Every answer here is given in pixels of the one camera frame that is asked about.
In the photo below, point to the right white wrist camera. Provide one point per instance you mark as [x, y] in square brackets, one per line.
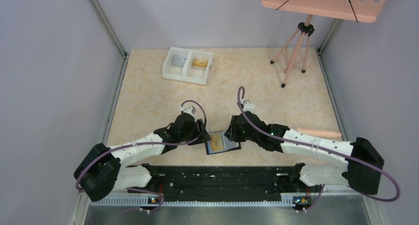
[248, 106]

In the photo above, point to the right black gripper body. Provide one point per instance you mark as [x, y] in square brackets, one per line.
[233, 129]

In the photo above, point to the orange card in tray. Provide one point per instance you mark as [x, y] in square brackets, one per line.
[200, 63]

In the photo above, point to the silver card in tray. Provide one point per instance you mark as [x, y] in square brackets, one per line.
[178, 60]

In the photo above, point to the orange credit card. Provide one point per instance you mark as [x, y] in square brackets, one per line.
[216, 143]

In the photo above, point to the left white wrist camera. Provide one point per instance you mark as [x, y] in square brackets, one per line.
[191, 110]

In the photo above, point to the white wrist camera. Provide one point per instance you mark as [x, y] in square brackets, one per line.
[248, 106]
[191, 110]

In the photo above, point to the pink tripod stand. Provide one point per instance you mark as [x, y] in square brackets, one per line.
[304, 30]

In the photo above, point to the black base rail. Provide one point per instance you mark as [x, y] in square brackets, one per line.
[225, 183]

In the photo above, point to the white two-compartment tray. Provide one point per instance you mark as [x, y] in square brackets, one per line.
[187, 73]

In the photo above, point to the pink perforated board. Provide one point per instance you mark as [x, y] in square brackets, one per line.
[356, 10]

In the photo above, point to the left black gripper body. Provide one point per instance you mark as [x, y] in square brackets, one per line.
[199, 130]

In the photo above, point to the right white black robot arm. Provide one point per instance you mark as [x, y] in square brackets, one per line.
[337, 169]

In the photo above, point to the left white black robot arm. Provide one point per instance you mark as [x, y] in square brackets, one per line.
[109, 168]

